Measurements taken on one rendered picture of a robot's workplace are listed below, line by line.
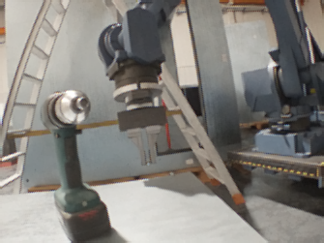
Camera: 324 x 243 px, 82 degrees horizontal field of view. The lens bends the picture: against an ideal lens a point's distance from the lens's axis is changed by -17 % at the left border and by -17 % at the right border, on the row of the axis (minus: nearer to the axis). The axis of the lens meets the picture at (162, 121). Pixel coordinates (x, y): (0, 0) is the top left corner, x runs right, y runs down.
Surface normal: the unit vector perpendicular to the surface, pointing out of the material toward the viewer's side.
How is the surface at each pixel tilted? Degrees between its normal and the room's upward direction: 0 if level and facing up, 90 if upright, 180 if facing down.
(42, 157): 90
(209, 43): 90
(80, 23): 90
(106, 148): 90
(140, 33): 80
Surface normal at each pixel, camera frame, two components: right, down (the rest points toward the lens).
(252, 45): -0.26, 0.08
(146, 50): 0.48, -0.19
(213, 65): 0.08, 0.04
